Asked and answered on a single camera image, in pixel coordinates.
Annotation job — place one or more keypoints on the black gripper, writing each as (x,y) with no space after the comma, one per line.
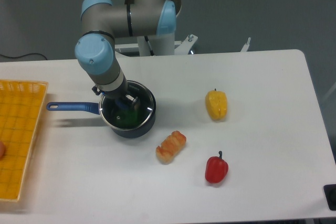
(128,101)

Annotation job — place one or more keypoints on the yellow woven basket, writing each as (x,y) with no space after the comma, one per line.
(21,106)

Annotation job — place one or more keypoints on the black device table corner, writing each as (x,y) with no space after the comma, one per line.
(330,195)

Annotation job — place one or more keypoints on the green bell pepper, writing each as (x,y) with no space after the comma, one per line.
(126,119)

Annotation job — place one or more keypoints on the toy bread loaf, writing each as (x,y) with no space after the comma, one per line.
(170,147)

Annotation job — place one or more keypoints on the dark saucepan blue handle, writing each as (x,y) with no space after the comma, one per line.
(94,108)

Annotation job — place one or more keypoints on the orange object in basket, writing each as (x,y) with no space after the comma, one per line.
(2,149)

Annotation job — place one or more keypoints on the glass pot lid blue knob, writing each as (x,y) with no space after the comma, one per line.
(146,110)

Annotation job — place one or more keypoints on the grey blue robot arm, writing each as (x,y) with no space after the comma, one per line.
(102,22)

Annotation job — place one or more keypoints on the yellow bell pepper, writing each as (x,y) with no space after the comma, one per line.
(216,104)

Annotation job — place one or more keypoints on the red bell pepper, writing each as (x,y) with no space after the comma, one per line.
(216,169)

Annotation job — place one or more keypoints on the white metal bracket right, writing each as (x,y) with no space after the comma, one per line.
(246,45)

